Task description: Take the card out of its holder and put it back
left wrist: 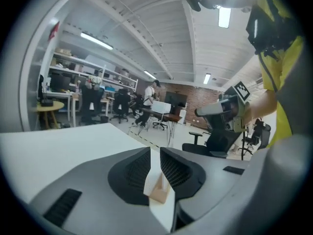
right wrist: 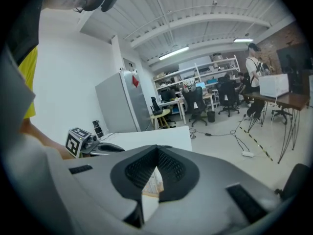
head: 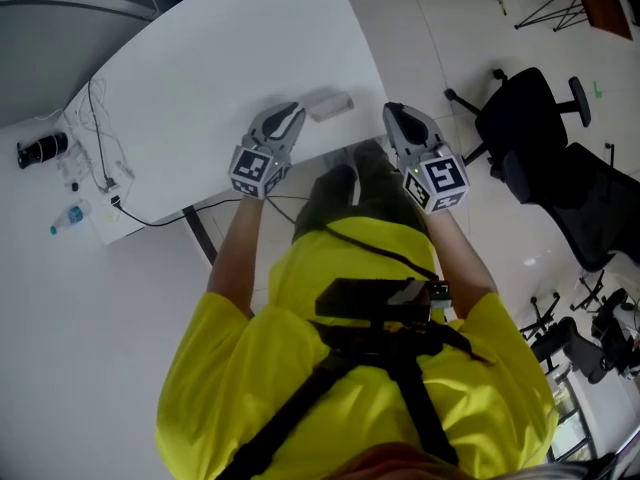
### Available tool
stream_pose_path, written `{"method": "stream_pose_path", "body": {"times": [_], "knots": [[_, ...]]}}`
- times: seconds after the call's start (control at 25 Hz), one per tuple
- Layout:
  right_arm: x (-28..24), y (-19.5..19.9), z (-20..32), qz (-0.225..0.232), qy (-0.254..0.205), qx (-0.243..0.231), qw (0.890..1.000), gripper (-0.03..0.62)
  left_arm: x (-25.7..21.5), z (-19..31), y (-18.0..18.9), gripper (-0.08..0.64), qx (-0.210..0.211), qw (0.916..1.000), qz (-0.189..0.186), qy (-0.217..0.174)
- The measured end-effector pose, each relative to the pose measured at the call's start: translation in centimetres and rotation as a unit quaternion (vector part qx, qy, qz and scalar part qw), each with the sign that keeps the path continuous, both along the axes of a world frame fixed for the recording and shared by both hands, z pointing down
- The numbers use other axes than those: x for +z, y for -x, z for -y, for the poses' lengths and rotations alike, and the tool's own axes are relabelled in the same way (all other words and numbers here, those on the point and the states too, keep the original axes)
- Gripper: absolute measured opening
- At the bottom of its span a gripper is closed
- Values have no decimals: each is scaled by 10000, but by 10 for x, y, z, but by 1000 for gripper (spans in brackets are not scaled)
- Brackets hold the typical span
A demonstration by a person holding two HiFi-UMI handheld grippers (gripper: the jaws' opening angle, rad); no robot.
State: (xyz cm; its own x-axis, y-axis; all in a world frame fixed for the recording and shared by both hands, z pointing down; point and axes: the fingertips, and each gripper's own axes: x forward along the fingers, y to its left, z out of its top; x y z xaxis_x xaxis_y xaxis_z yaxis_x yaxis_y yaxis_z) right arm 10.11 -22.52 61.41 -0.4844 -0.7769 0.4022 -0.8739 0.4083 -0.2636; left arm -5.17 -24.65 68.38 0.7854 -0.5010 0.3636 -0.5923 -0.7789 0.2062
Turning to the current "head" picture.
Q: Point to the black chair base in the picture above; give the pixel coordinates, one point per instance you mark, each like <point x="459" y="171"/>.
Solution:
<point x="590" y="290"/>

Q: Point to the clear water bottle blue label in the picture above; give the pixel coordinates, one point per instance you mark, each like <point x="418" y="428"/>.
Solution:
<point x="72" y="215"/>

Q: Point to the person's yellow shirt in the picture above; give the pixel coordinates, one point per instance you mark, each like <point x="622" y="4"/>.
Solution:
<point x="240" y="393"/>

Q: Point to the black chest camera box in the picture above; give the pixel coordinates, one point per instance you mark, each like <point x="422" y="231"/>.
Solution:
<point x="370" y="298"/>

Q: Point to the person's olive green trousers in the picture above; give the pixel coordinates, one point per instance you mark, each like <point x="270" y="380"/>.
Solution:
<point x="360" y="193"/>

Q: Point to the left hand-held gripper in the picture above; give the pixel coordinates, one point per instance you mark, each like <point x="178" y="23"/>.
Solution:
<point x="250" y="168"/>

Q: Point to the black mesh office chair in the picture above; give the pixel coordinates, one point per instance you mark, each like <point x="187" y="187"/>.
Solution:
<point x="590" y="203"/>

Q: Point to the black chest mount bracket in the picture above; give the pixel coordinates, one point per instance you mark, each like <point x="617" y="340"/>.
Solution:
<point x="385" y="340"/>

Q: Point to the clear plastic container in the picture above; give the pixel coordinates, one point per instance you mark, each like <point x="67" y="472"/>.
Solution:
<point x="72" y="165"/>

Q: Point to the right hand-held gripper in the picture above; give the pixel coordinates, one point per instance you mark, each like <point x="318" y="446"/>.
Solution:
<point x="442" y="175"/>

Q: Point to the white power strip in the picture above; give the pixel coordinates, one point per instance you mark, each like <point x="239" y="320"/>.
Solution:
<point x="120" y="178"/>

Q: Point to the small beige block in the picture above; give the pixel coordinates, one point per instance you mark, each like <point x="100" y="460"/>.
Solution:
<point x="332" y="112"/>

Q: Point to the person's left forearm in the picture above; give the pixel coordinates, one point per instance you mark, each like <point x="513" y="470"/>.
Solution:
<point x="240" y="253"/>

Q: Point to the person's right forearm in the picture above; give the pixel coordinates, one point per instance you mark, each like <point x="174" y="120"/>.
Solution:
<point x="460" y="263"/>

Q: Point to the large grey cabinet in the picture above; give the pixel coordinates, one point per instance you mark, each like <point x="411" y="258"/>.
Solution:
<point x="50" y="58"/>

